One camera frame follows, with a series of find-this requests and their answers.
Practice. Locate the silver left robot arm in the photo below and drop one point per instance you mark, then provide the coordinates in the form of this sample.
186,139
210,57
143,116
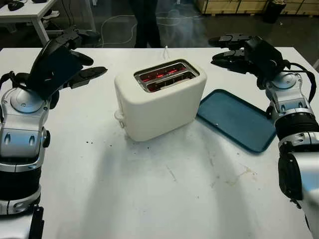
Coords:
20,139

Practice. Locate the black computer mouse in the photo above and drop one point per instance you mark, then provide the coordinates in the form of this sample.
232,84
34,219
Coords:
15,6

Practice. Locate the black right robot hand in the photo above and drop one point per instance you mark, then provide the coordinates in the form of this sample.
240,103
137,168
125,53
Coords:
231,66

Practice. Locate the black device on desk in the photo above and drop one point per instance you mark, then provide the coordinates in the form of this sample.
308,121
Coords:
40,1

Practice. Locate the white two-slot toaster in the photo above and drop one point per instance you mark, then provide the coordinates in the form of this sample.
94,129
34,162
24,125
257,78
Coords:
162,114

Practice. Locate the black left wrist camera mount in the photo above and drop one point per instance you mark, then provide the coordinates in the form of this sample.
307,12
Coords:
52,72

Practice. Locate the black trash bin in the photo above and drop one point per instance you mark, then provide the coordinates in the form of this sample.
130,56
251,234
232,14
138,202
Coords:
272,12

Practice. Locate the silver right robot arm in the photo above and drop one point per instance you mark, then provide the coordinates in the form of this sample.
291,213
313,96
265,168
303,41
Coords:
296,124

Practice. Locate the person in dark trousers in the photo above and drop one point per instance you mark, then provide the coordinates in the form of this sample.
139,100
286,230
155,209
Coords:
147,25

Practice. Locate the white desk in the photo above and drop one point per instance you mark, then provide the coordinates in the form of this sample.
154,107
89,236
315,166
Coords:
27,10

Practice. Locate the blue rectangular tray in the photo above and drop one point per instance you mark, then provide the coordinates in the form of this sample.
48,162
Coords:
236,122

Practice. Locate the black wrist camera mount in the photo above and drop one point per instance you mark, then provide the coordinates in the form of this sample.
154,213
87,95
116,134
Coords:
52,72
265,57

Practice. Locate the wooden crate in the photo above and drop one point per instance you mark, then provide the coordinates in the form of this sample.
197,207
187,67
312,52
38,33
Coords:
229,6
301,7

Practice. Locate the white shoe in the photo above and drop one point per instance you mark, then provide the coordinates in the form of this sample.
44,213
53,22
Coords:
52,13

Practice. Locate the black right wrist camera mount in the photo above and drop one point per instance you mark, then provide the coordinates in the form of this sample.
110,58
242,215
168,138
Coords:
265,57

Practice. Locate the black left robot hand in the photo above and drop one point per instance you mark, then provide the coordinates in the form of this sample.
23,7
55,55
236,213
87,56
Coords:
89,74

